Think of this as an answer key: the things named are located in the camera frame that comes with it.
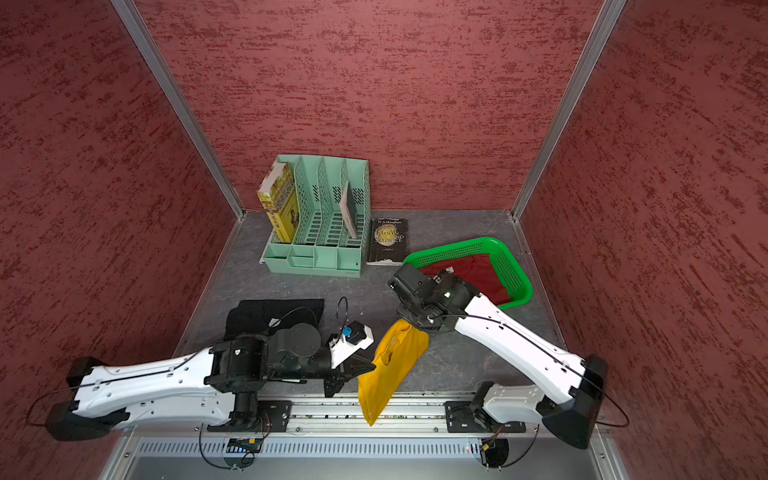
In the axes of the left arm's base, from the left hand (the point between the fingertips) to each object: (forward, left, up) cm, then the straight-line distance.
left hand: (367, 371), depth 61 cm
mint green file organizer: (+50, +21, -21) cm, 58 cm away
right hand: (+13, -9, -4) cm, 16 cm away
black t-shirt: (+21, +36, -21) cm, 47 cm away
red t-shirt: (+39, -35, -21) cm, 56 cm away
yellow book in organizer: (+53, +33, +1) cm, 63 cm away
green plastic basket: (+30, -45, -17) cm, 57 cm away
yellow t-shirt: (+8, -7, -7) cm, 13 cm away
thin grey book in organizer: (+55, +10, -7) cm, 56 cm away
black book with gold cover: (+52, -3, -21) cm, 56 cm away
